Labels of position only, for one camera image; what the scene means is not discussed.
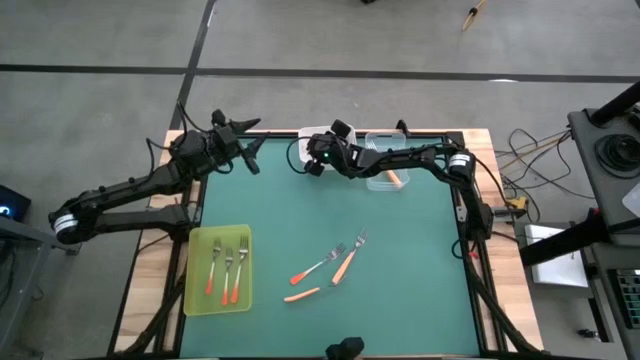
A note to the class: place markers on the black button control deck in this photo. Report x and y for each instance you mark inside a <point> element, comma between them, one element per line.
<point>627,297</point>

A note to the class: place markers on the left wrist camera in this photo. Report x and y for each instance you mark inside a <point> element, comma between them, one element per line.
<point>226,136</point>

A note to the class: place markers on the white plastic bin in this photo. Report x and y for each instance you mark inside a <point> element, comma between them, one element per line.
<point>303,145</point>

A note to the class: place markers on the black table frame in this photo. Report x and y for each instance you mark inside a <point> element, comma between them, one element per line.
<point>425,135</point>

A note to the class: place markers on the gray desk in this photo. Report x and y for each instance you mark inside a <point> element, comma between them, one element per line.
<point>30,240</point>

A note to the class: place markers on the black pole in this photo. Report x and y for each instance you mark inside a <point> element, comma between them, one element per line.
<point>615,105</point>

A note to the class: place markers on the red connector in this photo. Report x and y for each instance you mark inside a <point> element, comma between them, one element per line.
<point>471,255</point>

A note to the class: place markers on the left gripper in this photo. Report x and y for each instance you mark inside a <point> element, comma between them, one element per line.
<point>251,162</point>

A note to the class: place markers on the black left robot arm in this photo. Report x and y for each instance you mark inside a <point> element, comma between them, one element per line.
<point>125,187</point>

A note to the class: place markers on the black camera device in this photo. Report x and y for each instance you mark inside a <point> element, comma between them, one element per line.
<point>345,347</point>

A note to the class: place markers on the black angled beam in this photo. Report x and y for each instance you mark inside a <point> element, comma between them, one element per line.
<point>560,243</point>

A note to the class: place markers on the orange steel fork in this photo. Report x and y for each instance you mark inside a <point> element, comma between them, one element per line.
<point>239,270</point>
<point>213,265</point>
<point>317,263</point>
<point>227,275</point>

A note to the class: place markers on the yellow-green plastic bin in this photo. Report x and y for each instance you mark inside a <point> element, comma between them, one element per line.
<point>197,270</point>

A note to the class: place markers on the clear plastic bin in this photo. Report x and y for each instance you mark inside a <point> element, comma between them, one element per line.
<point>385,186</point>

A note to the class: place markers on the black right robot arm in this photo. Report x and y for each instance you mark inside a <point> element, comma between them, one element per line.
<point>400,157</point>

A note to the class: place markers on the black computer with blue light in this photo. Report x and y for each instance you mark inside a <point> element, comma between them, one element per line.
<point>12,202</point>

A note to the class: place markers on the gray equipment cart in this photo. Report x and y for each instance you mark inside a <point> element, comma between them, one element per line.
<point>590,165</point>

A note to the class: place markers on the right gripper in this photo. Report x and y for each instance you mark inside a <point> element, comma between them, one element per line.
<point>341,128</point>

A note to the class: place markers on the white electronics box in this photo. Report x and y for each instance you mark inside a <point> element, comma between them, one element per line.
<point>557,260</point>

